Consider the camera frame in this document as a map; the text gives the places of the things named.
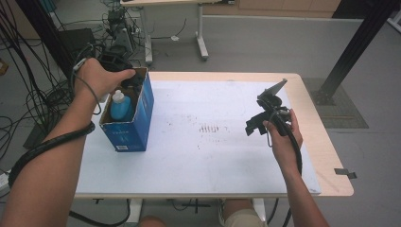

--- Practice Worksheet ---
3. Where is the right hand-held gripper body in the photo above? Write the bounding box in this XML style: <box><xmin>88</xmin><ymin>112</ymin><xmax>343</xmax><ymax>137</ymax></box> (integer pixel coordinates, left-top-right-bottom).
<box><xmin>256</xmin><ymin>78</ymin><xmax>292</xmax><ymax>137</ymax></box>

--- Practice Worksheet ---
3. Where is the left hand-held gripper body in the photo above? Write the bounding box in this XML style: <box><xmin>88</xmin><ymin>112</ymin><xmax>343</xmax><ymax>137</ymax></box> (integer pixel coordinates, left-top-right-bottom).
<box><xmin>99</xmin><ymin>27</ymin><xmax>145</xmax><ymax>90</ymax></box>

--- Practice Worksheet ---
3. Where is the blue bottle with white cap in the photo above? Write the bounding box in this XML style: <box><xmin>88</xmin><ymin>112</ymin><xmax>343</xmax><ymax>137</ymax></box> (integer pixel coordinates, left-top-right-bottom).
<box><xmin>110</xmin><ymin>89</ymin><xmax>133</xmax><ymax>123</ymax></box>

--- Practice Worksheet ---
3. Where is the blue cardboard box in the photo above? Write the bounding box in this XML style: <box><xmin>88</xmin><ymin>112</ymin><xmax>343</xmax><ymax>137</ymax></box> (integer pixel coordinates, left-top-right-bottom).
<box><xmin>98</xmin><ymin>66</ymin><xmax>155</xmax><ymax>153</ymax></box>

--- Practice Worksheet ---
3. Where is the person's left hand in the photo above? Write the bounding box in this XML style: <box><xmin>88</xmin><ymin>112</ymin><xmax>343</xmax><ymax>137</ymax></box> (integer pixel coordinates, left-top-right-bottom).
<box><xmin>74</xmin><ymin>57</ymin><xmax>137</xmax><ymax>104</ymax></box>

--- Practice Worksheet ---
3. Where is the person's right hand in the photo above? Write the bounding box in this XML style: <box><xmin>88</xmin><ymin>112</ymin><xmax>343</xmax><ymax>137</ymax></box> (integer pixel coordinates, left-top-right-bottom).
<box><xmin>262</xmin><ymin>108</ymin><xmax>304</xmax><ymax>178</ymax></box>

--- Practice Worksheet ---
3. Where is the grey computer tower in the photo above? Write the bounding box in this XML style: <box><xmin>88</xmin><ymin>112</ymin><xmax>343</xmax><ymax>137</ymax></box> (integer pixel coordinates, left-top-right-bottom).
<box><xmin>106</xmin><ymin>7</ymin><xmax>136</xmax><ymax>55</ymax></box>

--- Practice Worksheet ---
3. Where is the black equipment case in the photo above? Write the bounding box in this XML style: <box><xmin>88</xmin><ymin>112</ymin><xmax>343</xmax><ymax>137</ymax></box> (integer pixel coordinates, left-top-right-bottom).
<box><xmin>58</xmin><ymin>27</ymin><xmax>97</xmax><ymax>65</ymax></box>

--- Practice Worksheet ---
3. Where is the light wooden table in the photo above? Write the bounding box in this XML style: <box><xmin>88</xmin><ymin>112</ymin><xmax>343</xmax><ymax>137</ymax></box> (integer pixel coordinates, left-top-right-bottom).
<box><xmin>74</xmin><ymin>71</ymin><xmax>355</xmax><ymax>200</ymax></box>

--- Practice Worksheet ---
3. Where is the white sheet mat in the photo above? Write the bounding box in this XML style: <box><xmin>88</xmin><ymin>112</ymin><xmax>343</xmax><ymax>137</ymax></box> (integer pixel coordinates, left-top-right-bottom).
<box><xmin>75</xmin><ymin>79</ymin><xmax>323</xmax><ymax>195</ymax></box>

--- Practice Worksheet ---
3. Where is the dark grey floor mat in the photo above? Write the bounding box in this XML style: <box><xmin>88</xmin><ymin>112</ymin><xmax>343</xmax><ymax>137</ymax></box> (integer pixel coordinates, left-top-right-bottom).
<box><xmin>302</xmin><ymin>78</ymin><xmax>370</xmax><ymax>130</ymax></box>

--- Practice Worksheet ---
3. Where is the white table leg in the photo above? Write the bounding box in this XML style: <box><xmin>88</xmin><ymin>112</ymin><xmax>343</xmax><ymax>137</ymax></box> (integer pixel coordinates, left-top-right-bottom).
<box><xmin>126</xmin><ymin>198</ymin><xmax>144</xmax><ymax>224</ymax></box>
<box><xmin>251</xmin><ymin>198</ymin><xmax>268</xmax><ymax>223</ymax></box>

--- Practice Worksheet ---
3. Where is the white background desk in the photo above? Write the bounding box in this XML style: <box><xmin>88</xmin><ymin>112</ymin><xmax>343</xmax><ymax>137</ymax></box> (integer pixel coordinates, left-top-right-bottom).
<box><xmin>119</xmin><ymin>0</ymin><xmax>235</xmax><ymax>66</ymax></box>

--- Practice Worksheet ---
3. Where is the person's leg in beige shorts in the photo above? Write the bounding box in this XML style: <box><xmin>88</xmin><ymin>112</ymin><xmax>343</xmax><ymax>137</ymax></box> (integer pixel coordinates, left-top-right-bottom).
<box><xmin>218</xmin><ymin>198</ymin><xmax>267</xmax><ymax>227</ymax></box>

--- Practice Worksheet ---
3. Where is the black tape strip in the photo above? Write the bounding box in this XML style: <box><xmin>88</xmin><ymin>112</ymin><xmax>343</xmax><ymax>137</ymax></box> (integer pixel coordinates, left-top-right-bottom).
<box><xmin>334</xmin><ymin>167</ymin><xmax>358</xmax><ymax>180</ymax></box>

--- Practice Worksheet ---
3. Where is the person's bare knee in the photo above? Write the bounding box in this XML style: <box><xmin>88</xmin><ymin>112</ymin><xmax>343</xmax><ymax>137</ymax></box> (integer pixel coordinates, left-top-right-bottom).
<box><xmin>138</xmin><ymin>215</ymin><xmax>168</xmax><ymax>227</ymax></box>

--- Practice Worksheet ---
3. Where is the white power strip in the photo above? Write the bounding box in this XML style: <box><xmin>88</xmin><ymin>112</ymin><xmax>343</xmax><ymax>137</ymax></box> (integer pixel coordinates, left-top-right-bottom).
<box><xmin>0</xmin><ymin>169</ymin><xmax>12</xmax><ymax>192</ymax></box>

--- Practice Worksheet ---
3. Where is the thin black wrist cord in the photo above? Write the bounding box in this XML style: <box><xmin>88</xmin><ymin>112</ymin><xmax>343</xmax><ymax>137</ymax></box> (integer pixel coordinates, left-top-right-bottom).
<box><xmin>71</xmin><ymin>73</ymin><xmax>102</xmax><ymax>116</ymax></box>

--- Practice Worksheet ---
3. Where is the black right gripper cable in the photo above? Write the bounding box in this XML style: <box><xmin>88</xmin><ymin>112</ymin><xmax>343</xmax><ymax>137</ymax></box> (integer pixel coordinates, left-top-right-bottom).
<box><xmin>267</xmin><ymin>112</ymin><xmax>304</xmax><ymax>227</ymax></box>

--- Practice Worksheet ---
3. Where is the black metal frame post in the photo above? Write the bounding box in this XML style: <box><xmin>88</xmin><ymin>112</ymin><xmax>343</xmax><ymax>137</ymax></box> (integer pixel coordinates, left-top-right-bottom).
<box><xmin>14</xmin><ymin>0</ymin><xmax>79</xmax><ymax>79</ymax></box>
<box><xmin>309</xmin><ymin>0</ymin><xmax>399</xmax><ymax>106</ymax></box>

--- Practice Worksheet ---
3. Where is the tangle of black floor cables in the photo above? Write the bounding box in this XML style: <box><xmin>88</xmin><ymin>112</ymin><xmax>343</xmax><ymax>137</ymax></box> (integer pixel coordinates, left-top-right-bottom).
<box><xmin>0</xmin><ymin>0</ymin><xmax>143</xmax><ymax>178</ymax></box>

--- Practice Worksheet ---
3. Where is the black spiral-wrapped left gripper cable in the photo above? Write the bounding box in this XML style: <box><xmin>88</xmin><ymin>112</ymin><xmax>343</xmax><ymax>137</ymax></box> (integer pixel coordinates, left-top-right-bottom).
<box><xmin>7</xmin><ymin>43</ymin><xmax>131</xmax><ymax>227</ymax></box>

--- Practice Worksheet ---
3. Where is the black floor base plate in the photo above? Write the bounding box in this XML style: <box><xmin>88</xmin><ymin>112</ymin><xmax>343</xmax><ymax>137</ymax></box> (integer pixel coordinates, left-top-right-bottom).
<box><xmin>23</xmin><ymin>122</ymin><xmax>51</xmax><ymax>151</ymax></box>

